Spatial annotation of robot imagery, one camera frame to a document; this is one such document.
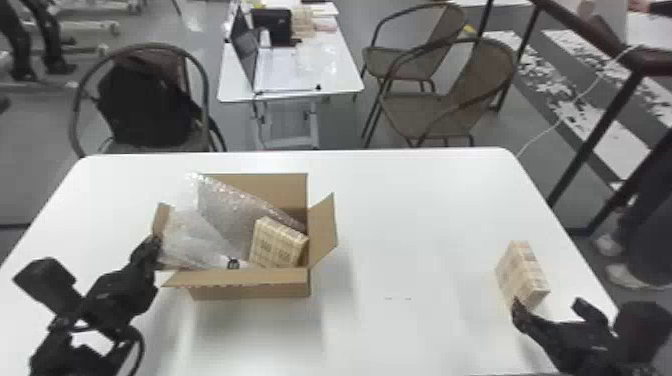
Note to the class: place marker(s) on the brown chair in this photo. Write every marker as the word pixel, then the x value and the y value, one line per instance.
pixel 414 60
pixel 446 110
pixel 78 89

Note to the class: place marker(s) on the grey laptop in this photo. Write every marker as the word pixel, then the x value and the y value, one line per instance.
pixel 244 44

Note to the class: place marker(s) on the black backpack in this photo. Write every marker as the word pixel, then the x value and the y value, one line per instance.
pixel 142 105

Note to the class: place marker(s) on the person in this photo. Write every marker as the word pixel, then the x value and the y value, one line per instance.
pixel 648 220
pixel 18 36

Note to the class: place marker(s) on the beige snack packet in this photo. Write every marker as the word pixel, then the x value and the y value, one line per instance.
pixel 521 273
pixel 277 244

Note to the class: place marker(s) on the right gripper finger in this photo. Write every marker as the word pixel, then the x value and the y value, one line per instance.
pixel 538 328
pixel 593 317

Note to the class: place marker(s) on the white side table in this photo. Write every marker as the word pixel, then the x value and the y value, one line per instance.
pixel 310 63

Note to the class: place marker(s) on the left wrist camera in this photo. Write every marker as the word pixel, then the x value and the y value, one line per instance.
pixel 47 286

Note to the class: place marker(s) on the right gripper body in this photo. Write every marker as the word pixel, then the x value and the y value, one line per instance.
pixel 593 357

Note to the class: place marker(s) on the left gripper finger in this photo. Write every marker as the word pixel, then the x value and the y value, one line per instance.
pixel 146 257

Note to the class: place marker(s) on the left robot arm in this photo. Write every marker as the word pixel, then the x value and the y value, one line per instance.
pixel 52 354

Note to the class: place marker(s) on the dark side table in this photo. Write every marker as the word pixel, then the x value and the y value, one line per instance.
pixel 593 31

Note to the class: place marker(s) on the clear bubble wrap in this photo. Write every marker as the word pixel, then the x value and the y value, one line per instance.
pixel 220 215

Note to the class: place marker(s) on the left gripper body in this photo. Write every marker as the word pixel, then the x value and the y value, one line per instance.
pixel 120 302

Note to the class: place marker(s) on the cardboard box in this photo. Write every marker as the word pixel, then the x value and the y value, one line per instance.
pixel 246 283

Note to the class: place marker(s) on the black bag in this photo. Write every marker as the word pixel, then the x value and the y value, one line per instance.
pixel 273 23

